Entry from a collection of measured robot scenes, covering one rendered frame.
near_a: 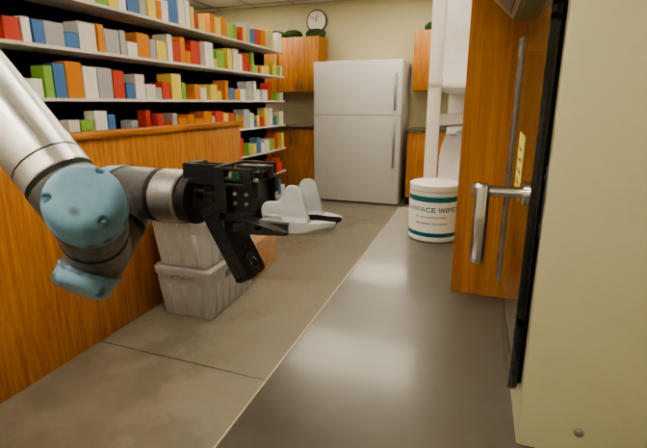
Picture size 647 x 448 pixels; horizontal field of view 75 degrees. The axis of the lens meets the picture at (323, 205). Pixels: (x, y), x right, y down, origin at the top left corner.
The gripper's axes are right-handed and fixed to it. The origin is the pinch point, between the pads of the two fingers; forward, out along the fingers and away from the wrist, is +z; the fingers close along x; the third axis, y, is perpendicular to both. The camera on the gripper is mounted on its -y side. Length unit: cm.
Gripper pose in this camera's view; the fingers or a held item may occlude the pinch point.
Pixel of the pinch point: (327, 226)
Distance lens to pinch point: 52.7
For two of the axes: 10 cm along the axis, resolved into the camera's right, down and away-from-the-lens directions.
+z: 9.4, 0.8, -3.3
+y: 0.0, -9.7, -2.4
